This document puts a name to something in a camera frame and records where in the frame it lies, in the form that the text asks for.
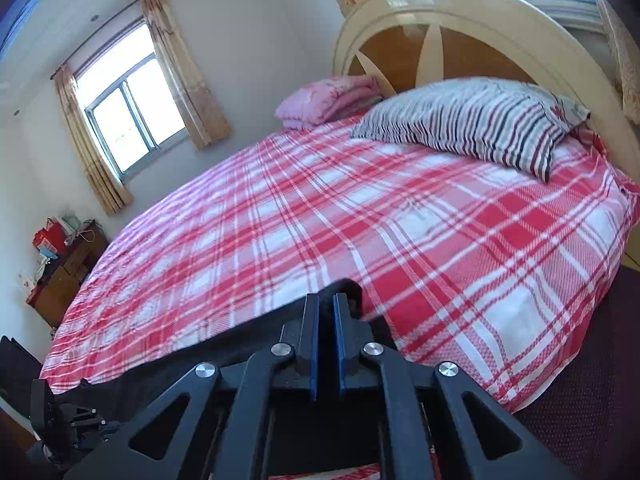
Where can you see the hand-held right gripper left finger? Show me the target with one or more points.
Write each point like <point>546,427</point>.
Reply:
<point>312,347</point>

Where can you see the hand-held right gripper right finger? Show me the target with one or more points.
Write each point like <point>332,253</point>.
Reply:
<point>341,347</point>

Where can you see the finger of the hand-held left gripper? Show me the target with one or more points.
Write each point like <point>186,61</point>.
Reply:
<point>90,422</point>

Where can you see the black pants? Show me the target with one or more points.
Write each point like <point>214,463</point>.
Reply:
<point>210,347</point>

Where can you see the red plaid bed sheet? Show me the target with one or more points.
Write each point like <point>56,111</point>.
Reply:
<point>350,220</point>

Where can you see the brown wooden cabinet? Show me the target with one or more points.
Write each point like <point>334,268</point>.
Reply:
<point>65,280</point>

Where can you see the red paper bag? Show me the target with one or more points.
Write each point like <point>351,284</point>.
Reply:
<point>49,237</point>

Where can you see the folded pink blanket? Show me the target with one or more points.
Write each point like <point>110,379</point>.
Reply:
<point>325,100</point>

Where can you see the striped pillow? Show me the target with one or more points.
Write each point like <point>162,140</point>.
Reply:
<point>465,117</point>

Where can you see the beige floral curtain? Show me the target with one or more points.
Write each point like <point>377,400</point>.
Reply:
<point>185,70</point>
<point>92,145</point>

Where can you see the sliding glass window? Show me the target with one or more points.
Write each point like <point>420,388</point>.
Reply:
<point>130,105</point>

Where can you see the cream wooden bed headboard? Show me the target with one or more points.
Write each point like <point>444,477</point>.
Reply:
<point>475,15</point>

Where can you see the curtain rod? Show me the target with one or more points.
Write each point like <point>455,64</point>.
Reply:
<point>107,22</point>

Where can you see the pale patterned curtain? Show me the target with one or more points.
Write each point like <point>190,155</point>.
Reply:
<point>622,55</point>

